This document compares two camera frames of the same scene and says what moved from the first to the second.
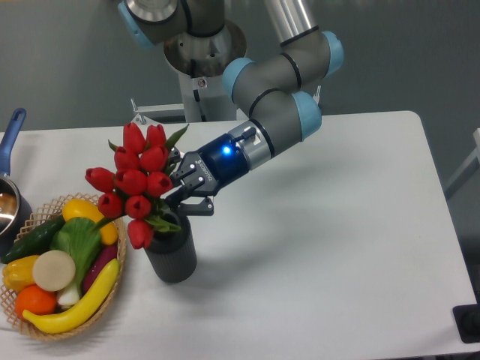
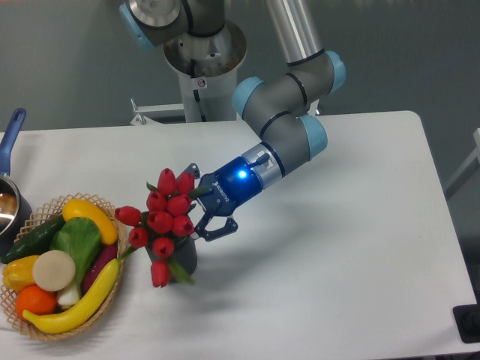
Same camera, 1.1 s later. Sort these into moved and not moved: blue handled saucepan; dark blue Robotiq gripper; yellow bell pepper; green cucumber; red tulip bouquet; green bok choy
Moved: dark blue Robotiq gripper; red tulip bouquet
Not moved: green bok choy; yellow bell pepper; blue handled saucepan; green cucumber
